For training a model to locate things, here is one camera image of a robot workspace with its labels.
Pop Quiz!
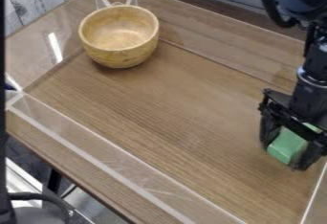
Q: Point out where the black table leg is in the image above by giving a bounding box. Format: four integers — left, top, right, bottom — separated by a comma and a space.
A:
47, 169, 63, 193

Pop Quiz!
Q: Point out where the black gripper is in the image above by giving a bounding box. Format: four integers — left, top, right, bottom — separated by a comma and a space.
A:
258, 89, 327, 171

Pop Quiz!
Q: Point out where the green rectangular block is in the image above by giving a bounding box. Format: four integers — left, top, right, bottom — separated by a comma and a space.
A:
268, 127, 310, 166

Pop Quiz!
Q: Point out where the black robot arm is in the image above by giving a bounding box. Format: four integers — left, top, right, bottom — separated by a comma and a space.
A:
258, 0, 327, 171

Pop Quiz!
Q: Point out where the black metal base plate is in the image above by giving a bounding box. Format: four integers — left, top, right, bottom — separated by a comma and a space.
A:
67, 204, 97, 224

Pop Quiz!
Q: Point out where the light wooden bowl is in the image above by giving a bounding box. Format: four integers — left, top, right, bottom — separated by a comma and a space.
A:
78, 5, 161, 69

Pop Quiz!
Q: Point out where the black cable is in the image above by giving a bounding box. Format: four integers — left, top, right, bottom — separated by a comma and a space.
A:
9, 191, 74, 224

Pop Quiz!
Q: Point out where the clear acrylic tray wall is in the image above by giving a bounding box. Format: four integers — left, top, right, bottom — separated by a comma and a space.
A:
6, 0, 327, 224

